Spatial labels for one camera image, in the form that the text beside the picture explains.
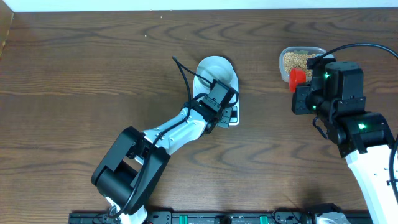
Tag white round bowl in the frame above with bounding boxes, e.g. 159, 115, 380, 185
197, 56, 233, 83

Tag red measuring scoop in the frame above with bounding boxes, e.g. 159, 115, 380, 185
288, 68, 307, 93

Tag clear plastic container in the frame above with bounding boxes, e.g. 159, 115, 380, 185
279, 47, 326, 82

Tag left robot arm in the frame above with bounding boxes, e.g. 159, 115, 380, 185
91, 95, 236, 223

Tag pile of soybeans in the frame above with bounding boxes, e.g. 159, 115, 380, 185
282, 52, 316, 77

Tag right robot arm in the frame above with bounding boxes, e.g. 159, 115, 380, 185
292, 57, 397, 223

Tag white digital kitchen scale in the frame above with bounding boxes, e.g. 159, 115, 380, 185
192, 70, 240, 126

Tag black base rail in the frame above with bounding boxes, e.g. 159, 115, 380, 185
68, 210, 373, 224

